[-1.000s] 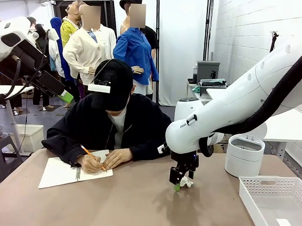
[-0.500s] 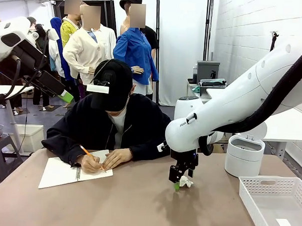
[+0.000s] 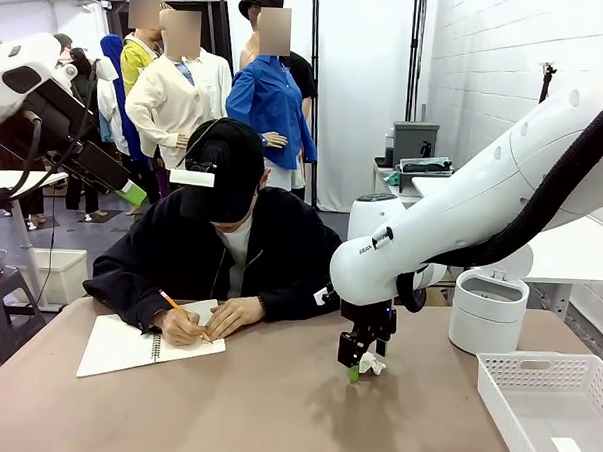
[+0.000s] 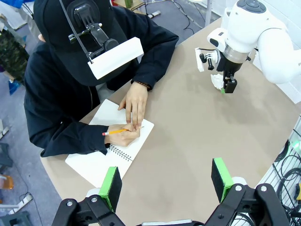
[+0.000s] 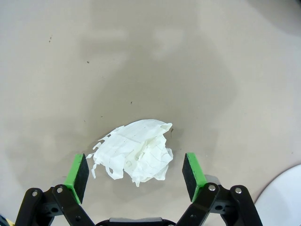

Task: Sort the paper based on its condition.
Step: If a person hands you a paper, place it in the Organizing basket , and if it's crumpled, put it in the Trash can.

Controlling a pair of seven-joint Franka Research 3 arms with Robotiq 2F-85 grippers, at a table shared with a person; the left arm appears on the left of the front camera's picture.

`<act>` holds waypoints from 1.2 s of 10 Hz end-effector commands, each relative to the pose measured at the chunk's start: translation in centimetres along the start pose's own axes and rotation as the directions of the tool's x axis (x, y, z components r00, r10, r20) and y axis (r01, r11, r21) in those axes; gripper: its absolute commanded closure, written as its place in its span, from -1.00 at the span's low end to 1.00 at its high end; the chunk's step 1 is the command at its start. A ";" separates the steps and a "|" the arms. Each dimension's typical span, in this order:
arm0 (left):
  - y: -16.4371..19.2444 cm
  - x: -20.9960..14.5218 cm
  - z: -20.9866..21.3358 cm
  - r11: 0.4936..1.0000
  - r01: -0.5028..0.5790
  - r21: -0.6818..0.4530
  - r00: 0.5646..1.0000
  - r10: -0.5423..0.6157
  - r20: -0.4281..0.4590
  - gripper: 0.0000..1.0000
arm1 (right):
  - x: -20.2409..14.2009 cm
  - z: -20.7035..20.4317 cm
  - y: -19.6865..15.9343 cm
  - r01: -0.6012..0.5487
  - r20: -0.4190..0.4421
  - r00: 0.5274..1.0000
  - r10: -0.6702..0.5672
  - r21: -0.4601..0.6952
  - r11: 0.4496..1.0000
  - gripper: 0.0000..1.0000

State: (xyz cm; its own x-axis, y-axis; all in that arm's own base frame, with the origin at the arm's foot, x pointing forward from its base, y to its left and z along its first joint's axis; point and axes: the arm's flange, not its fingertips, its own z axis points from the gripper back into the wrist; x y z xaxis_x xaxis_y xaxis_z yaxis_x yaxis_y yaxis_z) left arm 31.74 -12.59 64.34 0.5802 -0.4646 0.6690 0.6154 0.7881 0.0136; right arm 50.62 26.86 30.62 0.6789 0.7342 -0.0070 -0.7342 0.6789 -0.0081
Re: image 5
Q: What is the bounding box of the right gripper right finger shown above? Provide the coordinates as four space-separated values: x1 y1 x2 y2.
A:
175 152 263 226

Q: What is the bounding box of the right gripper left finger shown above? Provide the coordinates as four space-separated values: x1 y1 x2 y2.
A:
14 153 95 226

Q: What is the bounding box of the white lidded trash bin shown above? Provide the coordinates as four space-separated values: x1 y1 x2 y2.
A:
254 164 301 226

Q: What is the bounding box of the white paper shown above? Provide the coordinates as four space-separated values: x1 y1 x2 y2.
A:
86 119 174 187

